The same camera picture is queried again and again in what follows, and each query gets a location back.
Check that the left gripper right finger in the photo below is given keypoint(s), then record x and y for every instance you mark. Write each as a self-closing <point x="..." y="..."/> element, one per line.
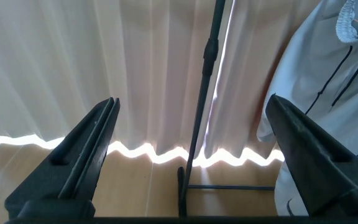
<point x="315" y="161"/>

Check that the pale grey garment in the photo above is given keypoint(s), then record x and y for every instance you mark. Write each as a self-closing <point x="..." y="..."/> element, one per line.
<point x="309" y="62"/>

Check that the black clothes rack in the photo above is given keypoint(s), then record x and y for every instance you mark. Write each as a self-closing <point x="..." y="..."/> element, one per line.
<point x="210" y="56"/>

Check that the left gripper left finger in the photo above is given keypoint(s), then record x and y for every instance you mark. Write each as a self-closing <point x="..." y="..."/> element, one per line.
<point x="39" y="186"/>

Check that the beige curtain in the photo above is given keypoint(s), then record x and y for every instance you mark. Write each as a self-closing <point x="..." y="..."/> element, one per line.
<point x="73" y="62"/>

